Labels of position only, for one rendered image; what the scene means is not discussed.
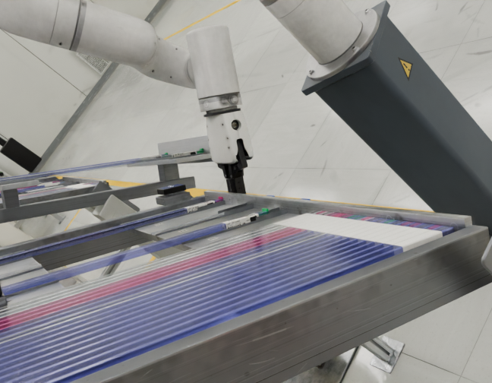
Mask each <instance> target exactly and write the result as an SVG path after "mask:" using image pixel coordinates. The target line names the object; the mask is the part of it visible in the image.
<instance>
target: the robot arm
mask: <svg viewBox="0 0 492 383"><path fill-rule="evenodd" d="M259 1H260V2H261V3H262V5H263V6H264V7H265V8H266V9H267V10H268V11H269V12H270V13H271V14H272V15H273V16H274V17H275V18H276V19H277V20H278V21H279V22H280V23H281V25H283V26H284V28H285V29H287V31H288V32H290V34H291V35H293V37H294V38H296V40H297V41H298V42H299V43H300V44H301V45H302V46H303V47H304V48H305V49H306V50H307V51H308V52H309V53H310V54H311V56H310V58H309V59H308V61H307V66H306V73H307V75H308V77H309V78H310V79H312V80H314V81H322V80H324V79H327V78H330V77H332V76H333V75H335V74H337V73H339V72H340V71H341V70H343V69H344V68H346V67H347V66H348V65H350V64H351V63H352V62H353V61H354V60H356V58H357V57H359V55H360V54H361V53H362V52H363V51H364V50H365V49H366V47H367V46H368V45H369V43H370V42H371V40H372V39H373V38H374V35H375V34H376V32H377V29H378V27H379V23H380V17H379V15H378V13H377V12H376V11H375V10H374V9H370V8H367V9H364V10H360V11H357V12H355V13H353V12H352V11H351V10H350V9H349V7H348V6H347V5H346V4H345V3H344V1H343V0H259ZM0 28H1V29H2V30H4V31H6V32H8V33H11V34H14V35H16V36H21V37H23V38H26V39H29V40H34V41H37V42H40V43H45V44H48V45H51V46H56V47H59V48H63V49H67V50H70V51H73V52H79V53H81V54H84V55H90V56H92V57H96V58H99V59H105V60H107V61H110V62H116V63H119V64H123V65H127V66H130V67H132V68H135V69H136V70H137V71H139V72H140V73H141V74H144V75H146V76H147V77H149V78H153V79H155V80H158V81H162V82H166V83H168V84H174V85H178V86H181V87H187V88H191V89H196V90H197V98H198V102H199V106H200V111H201V112H205V111H206V114H205V115H203V117H206V124H207V137H208V142H209V147H210V154H211V157H212V160H213V162H214V163H217V165H218V167H219V168H220V169H222V171H223V175H224V177H225V179H226V184H227V188H228V192H233V193H241V194H246V191H245V186H244V178H243V176H244V169H245V168H247V167H248V163H247V160H251V159H252V158H253V150H252V146H251V140H250V136H249V133H248V128H247V125H246V122H245V120H244V116H243V113H242V111H241V108H238V107H237V105H242V101H241V94H240V93H239V92H240V89H239V85H238V77H237V72H236V68H235V60H234V56H233V51H232V43H231V39H230V34H229V28H228V27H227V26H225V25H211V26H205V27H199V28H197V29H194V30H191V31H189V32H188V33H187V34H186V39H187V43H188V49H185V48H183V47H180V46H176V45H175V44H172V43H170V42H168V41H166V40H164V39H162V38H161V37H159V36H157V35H156V31H155V30H154V28H153V26H152V25H151V24H149V23H148V22H146V21H144V20H142V19H140V18H138V17H134V16H131V15H129V14H125V13H122V12H120V11H116V10H113V9H111V8H107V7H104V6H102V5H98V4H95V3H92V2H88V1H85V0H0ZM236 160H237V161H236Z"/></svg>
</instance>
